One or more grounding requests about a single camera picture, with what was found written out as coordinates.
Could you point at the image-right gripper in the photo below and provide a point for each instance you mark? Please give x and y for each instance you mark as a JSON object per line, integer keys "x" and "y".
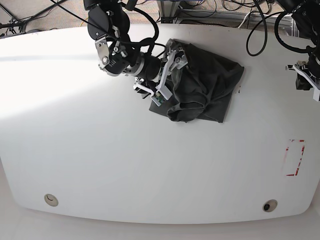
{"x": 305, "y": 79}

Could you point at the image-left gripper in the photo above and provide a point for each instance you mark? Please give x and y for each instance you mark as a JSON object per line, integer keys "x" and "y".
{"x": 176, "y": 59}

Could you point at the dark grey T-shirt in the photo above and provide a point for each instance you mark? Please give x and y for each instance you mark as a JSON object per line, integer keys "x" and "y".
{"x": 202, "y": 89}

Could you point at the red tape rectangle marking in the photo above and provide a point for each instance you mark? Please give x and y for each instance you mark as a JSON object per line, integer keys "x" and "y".
{"x": 293, "y": 157}

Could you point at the black tripod stand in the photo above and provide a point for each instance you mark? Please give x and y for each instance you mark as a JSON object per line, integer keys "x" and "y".
{"x": 17, "y": 25}

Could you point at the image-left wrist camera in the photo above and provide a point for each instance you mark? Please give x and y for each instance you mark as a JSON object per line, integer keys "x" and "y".
{"x": 158, "y": 99}

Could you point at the aluminium frame post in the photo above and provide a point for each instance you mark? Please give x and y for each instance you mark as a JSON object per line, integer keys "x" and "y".
{"x": 167, "y": 9}

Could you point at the right table cable grommet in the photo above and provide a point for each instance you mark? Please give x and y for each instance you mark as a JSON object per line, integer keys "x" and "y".
{"x": 270, "y": 205}

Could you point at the table cable grommet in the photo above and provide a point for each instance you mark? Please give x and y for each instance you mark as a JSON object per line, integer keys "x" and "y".
{"x": 51, "y": 200}
{"x": 270, "y": 205}

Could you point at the left table cable grommet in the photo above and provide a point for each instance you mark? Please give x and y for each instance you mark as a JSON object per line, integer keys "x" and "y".
{"x": 51, "y": 200}

